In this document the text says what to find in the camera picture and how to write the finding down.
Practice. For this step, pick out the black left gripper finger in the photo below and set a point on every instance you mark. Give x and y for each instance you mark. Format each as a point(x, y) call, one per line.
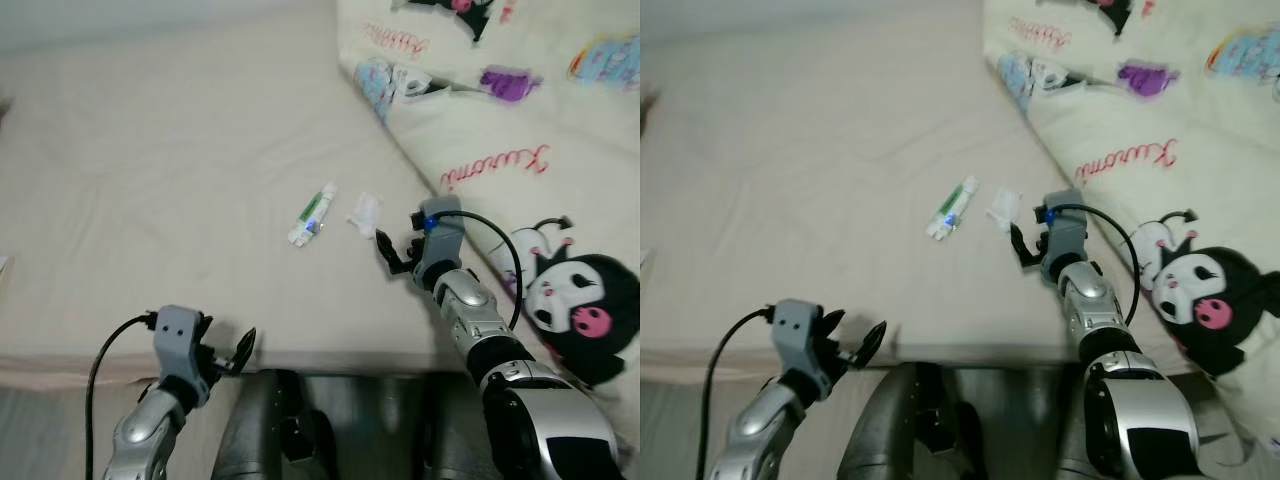
point(872, 343)
point(831, 328)
point(210, 330)
point(245, 350)

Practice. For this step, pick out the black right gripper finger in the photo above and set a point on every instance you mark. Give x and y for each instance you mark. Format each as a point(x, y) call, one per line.
point(387, 254)
point(1018, 246)

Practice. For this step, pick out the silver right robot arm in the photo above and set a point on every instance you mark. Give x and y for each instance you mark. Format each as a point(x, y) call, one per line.
point(1090, 300)
point(470, 320)

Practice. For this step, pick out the white green tube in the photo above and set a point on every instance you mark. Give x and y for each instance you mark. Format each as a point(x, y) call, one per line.
point(950, 208)
point(312, 215)

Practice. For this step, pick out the black left robot leg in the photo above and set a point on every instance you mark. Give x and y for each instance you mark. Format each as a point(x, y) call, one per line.
point(900, 430)
point(260, 430)

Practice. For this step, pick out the black robot leg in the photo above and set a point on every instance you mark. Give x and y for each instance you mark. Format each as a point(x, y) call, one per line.
point(452, 435)
point(1070, 440)
point(260, 430)
point(900, 430)

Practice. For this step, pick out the beige bed mattress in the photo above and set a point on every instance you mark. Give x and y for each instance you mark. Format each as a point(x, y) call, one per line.
point(800, 190)
point(150, 200)

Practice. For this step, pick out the cream cartoon print quilt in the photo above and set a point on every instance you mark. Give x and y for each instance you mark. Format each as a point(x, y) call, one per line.
point(1130, 110)
point(480, 120)

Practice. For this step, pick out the black right robot leg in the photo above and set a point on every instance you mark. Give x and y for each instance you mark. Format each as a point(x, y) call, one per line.
point(452, 435)
point(1070, 440)

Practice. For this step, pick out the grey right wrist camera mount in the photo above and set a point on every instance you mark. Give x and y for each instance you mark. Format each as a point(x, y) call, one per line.
point(1065, 240)
point(440, 250)

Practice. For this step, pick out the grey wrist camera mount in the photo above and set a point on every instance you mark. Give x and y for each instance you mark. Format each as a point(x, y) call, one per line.
point(178, 335)
point(440, 250)
point(797, 330)
point(1065, 240)

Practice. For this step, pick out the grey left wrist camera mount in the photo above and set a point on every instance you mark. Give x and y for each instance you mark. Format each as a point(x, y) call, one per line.
point(178, 335)
point(797, 330)

